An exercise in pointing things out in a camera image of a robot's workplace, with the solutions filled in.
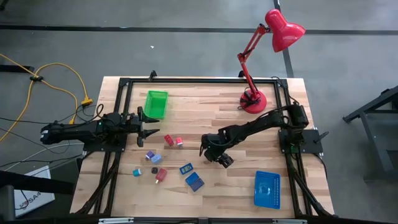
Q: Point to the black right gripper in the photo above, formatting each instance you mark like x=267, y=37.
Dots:
x=213, y=147

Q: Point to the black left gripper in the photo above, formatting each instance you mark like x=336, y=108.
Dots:
x=133, y=124

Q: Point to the green plastic basket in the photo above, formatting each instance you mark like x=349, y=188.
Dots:
x=156, y=104

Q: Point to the light blue wall charger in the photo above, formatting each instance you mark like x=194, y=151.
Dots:
x=156, y=158

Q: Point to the pink white wall charger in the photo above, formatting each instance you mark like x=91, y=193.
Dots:
x=179, y=141

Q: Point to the small blue labelled box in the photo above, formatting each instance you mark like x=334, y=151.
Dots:
x=186, y=168

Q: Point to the dark blue box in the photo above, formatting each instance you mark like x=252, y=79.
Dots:
x=198, y=185

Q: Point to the small black adapter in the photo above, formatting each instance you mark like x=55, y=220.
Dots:
x=154, y=170

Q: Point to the teal white wall charger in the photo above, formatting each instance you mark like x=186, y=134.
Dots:
x=136, y=172

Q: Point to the large red wall charger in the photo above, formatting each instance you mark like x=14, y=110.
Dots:
x=161, y=175

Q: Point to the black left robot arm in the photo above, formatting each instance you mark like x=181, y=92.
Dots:
x=81, y=130

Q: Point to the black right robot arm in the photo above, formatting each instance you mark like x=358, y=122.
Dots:
x=248, y=127

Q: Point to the blue plastic basket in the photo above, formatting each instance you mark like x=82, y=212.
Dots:
x=267, y=199

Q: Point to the black beam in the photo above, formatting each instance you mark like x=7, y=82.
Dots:
x=31, y=183

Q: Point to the white cardboard box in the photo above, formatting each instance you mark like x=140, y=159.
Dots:
x=34, y=199

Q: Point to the red desk lamp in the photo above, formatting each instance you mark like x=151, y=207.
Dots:
x=284, y=31

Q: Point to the black floor bar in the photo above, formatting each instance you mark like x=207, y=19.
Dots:
x=15, y=68

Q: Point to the black metal stand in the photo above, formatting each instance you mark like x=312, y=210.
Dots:
x=370, y=105

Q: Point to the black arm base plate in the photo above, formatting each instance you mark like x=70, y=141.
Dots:
x=311, y=141
x=102, y=147

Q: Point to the black frame clamp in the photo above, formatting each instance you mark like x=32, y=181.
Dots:
x=152, y=75
x=241, y=74

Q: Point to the black aluminium frame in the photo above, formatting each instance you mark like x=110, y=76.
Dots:
x=202, y=81

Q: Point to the silver aluminium bracket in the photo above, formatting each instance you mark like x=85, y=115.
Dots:
x=289, y=221
x=115, y=220

